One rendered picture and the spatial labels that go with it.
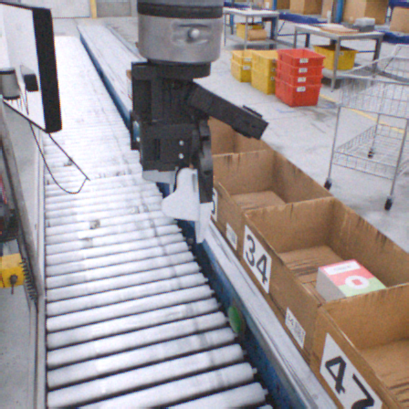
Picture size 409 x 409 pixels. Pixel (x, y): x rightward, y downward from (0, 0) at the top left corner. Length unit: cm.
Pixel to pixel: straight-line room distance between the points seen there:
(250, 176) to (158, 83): 116
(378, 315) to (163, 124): 69
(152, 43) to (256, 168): 118
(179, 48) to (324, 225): 97
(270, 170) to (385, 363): 84
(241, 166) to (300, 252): 42
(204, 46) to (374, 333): 77
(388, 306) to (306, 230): 39
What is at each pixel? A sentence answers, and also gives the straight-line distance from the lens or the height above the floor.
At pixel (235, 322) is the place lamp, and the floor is 82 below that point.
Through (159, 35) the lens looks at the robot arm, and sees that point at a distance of 47.
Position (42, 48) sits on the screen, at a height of 146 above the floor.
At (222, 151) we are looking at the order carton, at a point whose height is 90.
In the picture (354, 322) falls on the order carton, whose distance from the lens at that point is 100.
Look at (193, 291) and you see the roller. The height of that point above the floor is 75.
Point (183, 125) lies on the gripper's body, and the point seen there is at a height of 148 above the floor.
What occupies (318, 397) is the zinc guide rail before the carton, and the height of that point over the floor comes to 89.
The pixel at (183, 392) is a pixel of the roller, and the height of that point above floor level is 74.
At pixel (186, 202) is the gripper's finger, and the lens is 51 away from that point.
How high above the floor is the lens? 163
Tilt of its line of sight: 29 degrees down
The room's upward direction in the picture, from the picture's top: straight up
